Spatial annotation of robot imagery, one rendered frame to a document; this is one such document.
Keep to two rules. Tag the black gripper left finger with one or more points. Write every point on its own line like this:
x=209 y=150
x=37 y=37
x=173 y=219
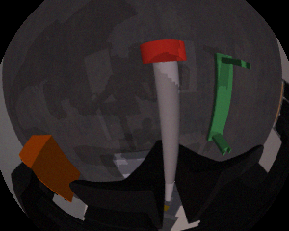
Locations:
x=142 y=191

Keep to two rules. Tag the grey pin with red cap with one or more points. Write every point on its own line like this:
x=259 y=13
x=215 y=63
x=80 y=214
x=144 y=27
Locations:
x=163 y=55

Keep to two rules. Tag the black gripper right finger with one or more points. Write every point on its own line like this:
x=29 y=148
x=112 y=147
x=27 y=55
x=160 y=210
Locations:
x=199 y=179

